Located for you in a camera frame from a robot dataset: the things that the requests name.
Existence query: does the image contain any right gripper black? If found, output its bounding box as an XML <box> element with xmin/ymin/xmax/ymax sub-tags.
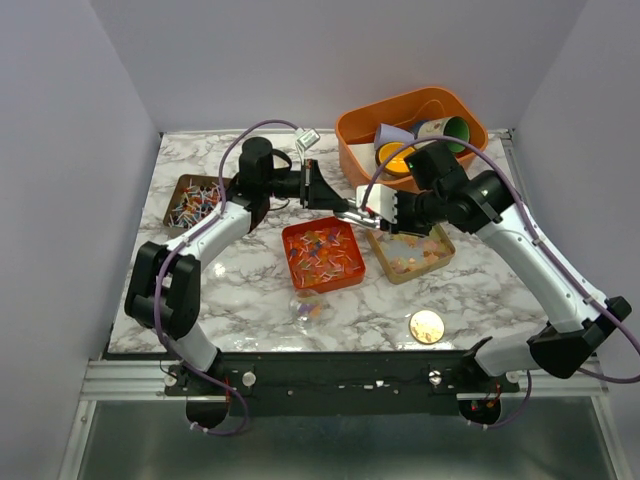
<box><xmin>378</xmin><ymin>188</ymin><xmax>444</xmax><ymax>239</ymax></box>

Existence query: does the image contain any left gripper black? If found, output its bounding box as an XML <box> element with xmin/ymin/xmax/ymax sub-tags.
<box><xmin>261</xmin><ymin>158</ymin><xmax>349</xmax><ymax>209</ymax></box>

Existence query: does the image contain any metal scoop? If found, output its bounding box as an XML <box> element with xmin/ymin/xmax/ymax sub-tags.
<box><xmin>334</xmin><ymin>198</ymin><xmax>382</xmax><ymax>230</ymax></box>

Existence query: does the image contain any gold tin with popsicle candies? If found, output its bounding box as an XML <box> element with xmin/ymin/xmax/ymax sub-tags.
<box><xmin>366</xmin><ymin>225</ymin><xmax>456</xmax><ymax>285</ymax></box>

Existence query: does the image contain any orange square candy tray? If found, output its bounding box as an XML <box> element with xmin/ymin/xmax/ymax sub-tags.
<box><xmin>281</xmin><ymin>217</ymin><xmax>366</xmax><ymax>294</ymax></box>

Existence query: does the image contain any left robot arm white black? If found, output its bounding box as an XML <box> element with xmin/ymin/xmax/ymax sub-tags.
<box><xmin>124</xmin><ymin>137</ymin><xmax>355</xmax><ymax>395</ymax></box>

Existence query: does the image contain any yellow inside bowl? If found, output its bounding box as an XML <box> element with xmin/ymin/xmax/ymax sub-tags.
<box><xmin>375</xmin><ymin>142</ymin><xmax>415</xmax><ymax>178</ymax></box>

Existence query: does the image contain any large orange plastic bin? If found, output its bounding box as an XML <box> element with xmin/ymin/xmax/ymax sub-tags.
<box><xmin>335</xmin><ymin>86</ymin><xmax>488</xmax><ymax>187</ymax></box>

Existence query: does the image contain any blue cup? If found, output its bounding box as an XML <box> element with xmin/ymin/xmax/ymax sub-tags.
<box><xmin>410</xmin><ymin>120</ymin><xmax>429</xmax><ymax>138</ymax></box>

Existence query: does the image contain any lavender cup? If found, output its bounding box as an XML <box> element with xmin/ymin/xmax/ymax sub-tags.
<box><xmin>374</xmin><ymin>123</ymin><xmax>415</xmax><ymax>149</ymax></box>

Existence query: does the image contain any floral mug green inside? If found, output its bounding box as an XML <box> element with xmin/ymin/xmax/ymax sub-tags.
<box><xmin>413</xmin><ymin>116</ymin><xmax>470</xmax><ymax>149</ymax></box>

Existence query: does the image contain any clear glass jar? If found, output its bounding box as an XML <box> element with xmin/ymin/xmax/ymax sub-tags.
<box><xmin>289</xmin><ymin>289</ymin><xmax>333</xmax><ymax>330</ymax></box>

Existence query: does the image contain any gold round jar lid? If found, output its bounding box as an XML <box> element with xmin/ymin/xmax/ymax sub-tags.
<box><xmin>408</xmin><ymin>310</ymin><xmax>445</xmax><ymax>345</ymax></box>

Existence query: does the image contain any brown tray with lollipops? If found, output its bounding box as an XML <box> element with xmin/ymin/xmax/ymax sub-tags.
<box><xmin>162</xmin><ymin>174</ymin><xmax>220</xmax><ymax>238</ymax></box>

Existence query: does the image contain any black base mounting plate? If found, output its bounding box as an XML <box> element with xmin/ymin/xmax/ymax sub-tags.
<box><xmin>165</xmin><ymin>350</ymin><xmax>519</xmax><ymax>417</ymax></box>

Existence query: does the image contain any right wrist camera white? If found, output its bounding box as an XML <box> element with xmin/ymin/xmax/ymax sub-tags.
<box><xmin>355</xmin><ymin>183</ymin><xmax>398</xmax><ymax>229</ymax></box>

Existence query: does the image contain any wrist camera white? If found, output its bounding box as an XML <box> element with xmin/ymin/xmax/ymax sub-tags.
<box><xmin>355</xmin><ymin>183</ymin><xmax>398</xmax><ymax>229</ymax></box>
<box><xmin>295</xmin><ymin>128</ymin><xmax>321</xmax><ymax>152</ymax></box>

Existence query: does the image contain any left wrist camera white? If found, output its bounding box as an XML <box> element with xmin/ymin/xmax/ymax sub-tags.
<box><xmin>295</xmin><ymin>128</ymin><xmax>321</xmax><ymax>152</ymax></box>

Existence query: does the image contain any aluminium rail frame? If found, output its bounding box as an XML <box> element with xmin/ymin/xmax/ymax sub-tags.
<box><xmin>58</xmin><ymin>130</ymin><xmax>621</xmax><ymax>480</ymax></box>

